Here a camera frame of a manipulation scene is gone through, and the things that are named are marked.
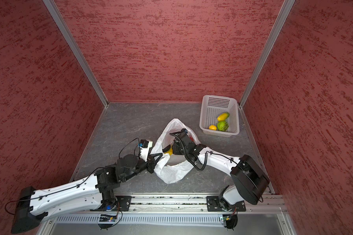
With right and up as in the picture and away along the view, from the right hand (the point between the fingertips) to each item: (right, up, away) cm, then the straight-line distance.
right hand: (175, 150), depth 87 cm
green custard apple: (+32, +14, +11) cm, 37 cm away
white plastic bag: (-2, -7, -13) cm, 15 cm away
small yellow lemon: (+26, +12, +13) cm, 32 cm away
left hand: (-7, 0, -16) cm, 17 cm away
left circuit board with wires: (-35, -33, -15) cm, 50 cm away
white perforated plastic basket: (+30, +29, +31) cm, 52 cm away
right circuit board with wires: (+28, -32, -16) cm, 45 cm away
